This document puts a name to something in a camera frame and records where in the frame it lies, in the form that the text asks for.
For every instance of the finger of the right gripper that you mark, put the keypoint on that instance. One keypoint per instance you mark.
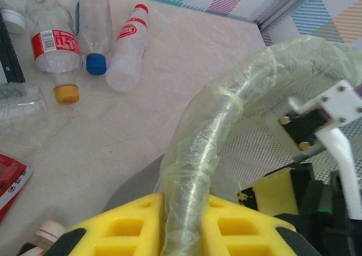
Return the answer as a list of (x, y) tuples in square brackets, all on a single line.
[(274, 193)]

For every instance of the gold red can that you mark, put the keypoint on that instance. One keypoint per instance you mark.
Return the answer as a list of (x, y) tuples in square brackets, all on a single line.
[(11, 179)]

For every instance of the clear bottle blue cap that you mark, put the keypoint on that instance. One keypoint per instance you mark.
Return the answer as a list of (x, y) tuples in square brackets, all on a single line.
[(93, 26)]

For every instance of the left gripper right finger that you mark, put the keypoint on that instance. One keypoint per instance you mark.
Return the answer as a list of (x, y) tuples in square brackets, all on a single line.
[(212, 213)]

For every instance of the aluminium frame post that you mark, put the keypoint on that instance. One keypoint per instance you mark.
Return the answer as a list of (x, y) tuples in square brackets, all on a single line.
[(282, 9)]

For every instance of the black grey chessboard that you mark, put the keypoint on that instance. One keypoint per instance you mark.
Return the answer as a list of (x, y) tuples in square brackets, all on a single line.
[(11, 63)]

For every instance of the green translucent bin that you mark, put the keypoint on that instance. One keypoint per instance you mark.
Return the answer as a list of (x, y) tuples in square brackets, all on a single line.
[(254, 154)]

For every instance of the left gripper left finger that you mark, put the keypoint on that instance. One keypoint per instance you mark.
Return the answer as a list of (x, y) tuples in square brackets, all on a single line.
[(152, 210)]

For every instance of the clear bottle red white label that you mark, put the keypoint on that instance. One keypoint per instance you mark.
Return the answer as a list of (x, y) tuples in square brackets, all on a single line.
[(25, 111)]

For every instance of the white bottle red cap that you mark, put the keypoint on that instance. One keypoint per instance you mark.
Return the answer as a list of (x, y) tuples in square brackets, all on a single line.
[(127, 55)]

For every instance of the blue label bottle white cap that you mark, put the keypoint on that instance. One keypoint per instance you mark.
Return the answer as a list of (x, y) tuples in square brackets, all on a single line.
[(12, 19)]

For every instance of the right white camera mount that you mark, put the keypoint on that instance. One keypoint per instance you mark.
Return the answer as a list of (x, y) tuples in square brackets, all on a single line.
[(339, 103)]

